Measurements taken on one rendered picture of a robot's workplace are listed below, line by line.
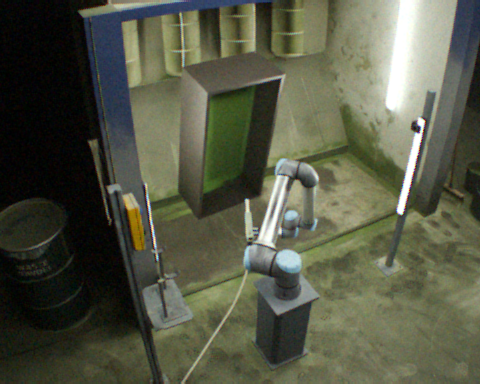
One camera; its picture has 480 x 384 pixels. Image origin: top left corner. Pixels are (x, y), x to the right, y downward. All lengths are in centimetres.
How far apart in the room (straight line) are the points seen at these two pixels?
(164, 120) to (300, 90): 157
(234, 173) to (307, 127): 133
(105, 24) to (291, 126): 312
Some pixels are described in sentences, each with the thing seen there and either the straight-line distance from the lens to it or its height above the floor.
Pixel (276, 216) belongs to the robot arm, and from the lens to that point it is 275.
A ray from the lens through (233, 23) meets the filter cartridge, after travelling 422.
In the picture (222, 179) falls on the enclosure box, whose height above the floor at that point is 52.
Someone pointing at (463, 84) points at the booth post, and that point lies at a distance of 409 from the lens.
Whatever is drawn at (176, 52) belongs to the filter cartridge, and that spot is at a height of 148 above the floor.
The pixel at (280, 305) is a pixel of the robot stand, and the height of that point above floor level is 64.
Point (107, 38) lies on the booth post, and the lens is 223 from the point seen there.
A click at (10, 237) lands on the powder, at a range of 322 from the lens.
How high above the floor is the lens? 276
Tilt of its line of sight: 36 degrees down
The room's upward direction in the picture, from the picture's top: 1 degrees counter-clockwise
